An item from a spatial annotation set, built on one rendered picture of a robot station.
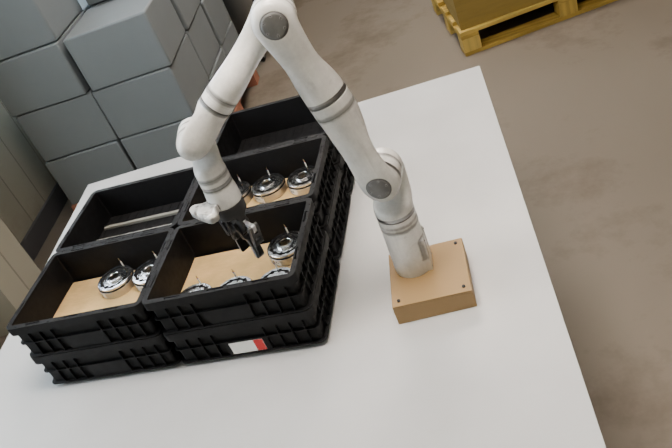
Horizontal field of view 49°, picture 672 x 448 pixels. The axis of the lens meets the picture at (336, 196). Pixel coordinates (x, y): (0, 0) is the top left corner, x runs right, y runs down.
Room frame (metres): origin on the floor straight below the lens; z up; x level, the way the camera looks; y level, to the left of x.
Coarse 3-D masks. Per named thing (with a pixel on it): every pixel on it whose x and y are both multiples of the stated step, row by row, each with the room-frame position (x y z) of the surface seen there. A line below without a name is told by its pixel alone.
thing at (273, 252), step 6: (282, 234) 1.58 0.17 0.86; (288, 234) 1.58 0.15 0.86; (294, 234) 1.57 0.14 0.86; (276, 240) 1.57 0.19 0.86; (270, 246) 1.55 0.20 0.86; (294, 246) 1.51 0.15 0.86; (270, 252) 1.53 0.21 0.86; (276, 252) 1.52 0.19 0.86; (282, 252) 1.51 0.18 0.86; (288, 252) 1.50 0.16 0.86; (276, 258) 1.50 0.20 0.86
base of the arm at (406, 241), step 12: (384, 228) 1.36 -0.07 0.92; (396, 228) 1.34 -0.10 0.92; (408, 228) 1.34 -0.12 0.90; (420, 228) 1.36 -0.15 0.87; (396, 240) 1.35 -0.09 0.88; (408, 240) 1.34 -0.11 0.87; (420, 240) 1.35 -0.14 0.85; (396, 252) 1.35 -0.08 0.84; (408, 252) 1.34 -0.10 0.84; (420, 252) 1.35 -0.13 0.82; (396, 264) 1.37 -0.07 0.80; (408, 264) 1.34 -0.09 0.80; (420, 264) 1.34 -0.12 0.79; (432, 264) 1.36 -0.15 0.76; (408, 276) 1.35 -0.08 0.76
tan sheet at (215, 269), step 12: (228, 252) 1.66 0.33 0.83; (240, 252) 1.63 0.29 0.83; (252, 252) 1.61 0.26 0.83; (264, 252) 1.59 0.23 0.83; (192, 264) 1.67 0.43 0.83; (204, 264) 1.65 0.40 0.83; (216, 264) 1.62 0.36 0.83; (228, 264) 1.60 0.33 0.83; (240, 264) 1.58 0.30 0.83; (252, 264) 1.56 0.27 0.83; (264, 264) 1.54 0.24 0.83; (192, 276) 1.62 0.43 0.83; (204, 276) 1.59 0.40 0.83; (216, 276) 1.57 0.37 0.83; (228, 276) 1.55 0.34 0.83; (252, 276) 1.51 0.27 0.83
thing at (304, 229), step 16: (272, 208) 1.61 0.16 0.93; (192, 224) 1.70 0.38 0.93; (304, 224) 1.48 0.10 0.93; (304, 240) 1.43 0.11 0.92; (160, 272) 1.55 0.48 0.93; (224, 288) 1.37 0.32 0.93; (240, 288) 1.35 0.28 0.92; (256, 288) 1.34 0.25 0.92; (272, 288) 1.33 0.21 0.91; (144, 304) 1.44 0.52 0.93; (160, 304) 1.42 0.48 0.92; (176, 304) 1.41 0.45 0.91
